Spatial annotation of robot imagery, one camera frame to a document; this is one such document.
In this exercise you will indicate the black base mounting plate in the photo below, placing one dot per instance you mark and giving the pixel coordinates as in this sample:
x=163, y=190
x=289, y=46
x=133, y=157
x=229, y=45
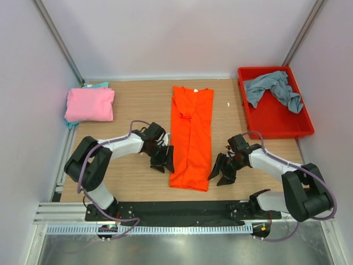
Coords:
x=194, y=213

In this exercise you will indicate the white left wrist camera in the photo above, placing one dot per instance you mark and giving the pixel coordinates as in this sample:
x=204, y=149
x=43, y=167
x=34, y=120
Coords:
x=164, y=140

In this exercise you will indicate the white slotted cable duct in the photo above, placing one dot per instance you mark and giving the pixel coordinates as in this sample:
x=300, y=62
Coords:
x=101, y=229

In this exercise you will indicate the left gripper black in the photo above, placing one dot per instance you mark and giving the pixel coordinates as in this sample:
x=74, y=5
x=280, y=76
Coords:
x=158, y=164

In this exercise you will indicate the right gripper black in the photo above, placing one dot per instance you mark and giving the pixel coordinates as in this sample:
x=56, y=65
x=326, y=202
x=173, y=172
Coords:
x=228, y=177

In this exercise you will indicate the grey crumpled t-shirt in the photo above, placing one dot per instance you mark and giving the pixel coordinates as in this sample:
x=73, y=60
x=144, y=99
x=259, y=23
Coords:
x=277, y=84

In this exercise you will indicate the red plastic bin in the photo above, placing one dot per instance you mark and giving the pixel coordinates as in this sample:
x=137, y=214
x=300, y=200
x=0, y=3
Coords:
x=271, y=118

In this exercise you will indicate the aluminium front frame rail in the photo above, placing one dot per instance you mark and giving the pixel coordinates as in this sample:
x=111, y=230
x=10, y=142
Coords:
x=87, y=212

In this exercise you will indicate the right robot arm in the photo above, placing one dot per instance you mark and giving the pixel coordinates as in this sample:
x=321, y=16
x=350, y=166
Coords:
x=304, y=195

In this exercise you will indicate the orange t-shirt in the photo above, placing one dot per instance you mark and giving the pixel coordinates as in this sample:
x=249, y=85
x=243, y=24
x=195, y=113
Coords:
x=191, y=118

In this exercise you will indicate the teal folded t-shirt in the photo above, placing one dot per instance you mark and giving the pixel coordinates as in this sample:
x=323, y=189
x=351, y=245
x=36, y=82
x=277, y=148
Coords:
x=82, y=105

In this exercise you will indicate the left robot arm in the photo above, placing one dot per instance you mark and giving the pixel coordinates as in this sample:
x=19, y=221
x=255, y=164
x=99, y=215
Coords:
x=89, y=162

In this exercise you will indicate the pink folded t-shirt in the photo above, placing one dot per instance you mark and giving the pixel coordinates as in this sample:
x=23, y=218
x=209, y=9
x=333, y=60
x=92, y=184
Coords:
x=89, y=104

